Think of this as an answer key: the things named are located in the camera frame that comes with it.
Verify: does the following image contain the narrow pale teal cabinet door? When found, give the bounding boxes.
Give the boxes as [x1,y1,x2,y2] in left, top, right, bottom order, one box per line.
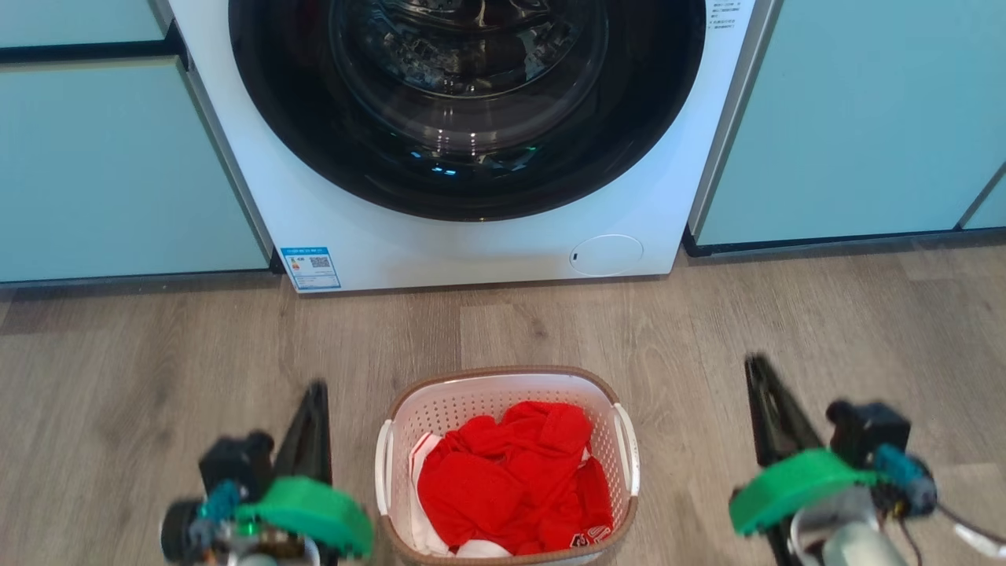
[960,171,1006,231]

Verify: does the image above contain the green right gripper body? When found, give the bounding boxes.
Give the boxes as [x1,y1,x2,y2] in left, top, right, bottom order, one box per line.
[729,448,879,538]

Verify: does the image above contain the pale teal cabinet drawer front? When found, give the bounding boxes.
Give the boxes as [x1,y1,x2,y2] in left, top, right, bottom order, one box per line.
[0,0,167,48]

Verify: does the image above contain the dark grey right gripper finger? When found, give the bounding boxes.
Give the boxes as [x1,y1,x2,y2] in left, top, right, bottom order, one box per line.
[744,355,788,469]
[756,358,824,566]

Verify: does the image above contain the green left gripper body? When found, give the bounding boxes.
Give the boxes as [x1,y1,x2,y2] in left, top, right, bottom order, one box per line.
[233,476,375,560]

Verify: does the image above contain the round white filter cover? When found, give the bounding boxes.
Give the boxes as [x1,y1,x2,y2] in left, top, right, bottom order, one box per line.
[569,234,644,277]

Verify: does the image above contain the blue energy label sticker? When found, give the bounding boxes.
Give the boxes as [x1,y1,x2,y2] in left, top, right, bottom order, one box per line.
[280,247,342,292]

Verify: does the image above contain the white garment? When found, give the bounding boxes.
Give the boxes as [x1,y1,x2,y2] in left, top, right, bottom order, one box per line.
[409,431,512,559]

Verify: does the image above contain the large pale teal cabinet door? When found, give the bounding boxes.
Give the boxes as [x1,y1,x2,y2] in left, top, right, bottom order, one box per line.
[0,57,272,284]

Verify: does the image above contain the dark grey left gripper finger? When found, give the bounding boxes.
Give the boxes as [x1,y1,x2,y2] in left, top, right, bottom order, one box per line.
[274,382,319,482]
[318,380,334,487]

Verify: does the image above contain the black round washer door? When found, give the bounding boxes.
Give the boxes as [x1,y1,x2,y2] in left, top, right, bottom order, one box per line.
[228,0,707,222]

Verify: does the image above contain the white perforated laundry basket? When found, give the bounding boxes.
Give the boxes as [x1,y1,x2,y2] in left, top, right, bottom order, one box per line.
[375,366,641,566]

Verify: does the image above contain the red garment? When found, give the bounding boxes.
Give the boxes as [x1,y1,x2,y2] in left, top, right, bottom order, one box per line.
[417,401,614,556]

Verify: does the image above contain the thin black cable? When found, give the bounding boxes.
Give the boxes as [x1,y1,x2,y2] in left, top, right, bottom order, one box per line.
[896,502,1006,566]

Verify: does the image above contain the wide pale teal cabinet door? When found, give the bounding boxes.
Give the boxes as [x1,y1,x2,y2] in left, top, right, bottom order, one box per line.
[695,0,1006,246]

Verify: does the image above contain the white front-load washing machine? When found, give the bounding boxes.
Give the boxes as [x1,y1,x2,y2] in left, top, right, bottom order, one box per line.
[167,0,783,293]

